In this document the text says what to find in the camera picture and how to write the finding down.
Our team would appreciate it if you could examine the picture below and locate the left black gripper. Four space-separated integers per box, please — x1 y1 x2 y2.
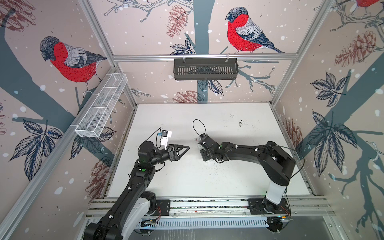
149 143 189 167

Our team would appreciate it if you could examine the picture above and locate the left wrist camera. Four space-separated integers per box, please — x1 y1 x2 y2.
158 130 172 149

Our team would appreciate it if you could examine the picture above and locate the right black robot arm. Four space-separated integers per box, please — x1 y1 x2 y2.
198 134 296 214

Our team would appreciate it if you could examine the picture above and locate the aluminium front rail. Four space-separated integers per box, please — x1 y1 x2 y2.
85 196 335 219

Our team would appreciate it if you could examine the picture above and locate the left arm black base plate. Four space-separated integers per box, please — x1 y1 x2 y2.
150 200 171 217

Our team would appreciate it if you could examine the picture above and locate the white wire mesh basket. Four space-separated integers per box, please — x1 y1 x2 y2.
75 73 128 138

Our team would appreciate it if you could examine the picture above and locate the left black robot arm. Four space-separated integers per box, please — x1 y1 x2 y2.
83 141 190 240

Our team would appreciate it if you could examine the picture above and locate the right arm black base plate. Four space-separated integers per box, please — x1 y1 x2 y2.
248 198 291 215

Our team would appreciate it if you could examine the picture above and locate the black wall basket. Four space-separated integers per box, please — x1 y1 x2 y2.
174 58 239 81

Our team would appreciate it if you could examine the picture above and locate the white perforated cable duct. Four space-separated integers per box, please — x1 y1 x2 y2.
140 218 269 230

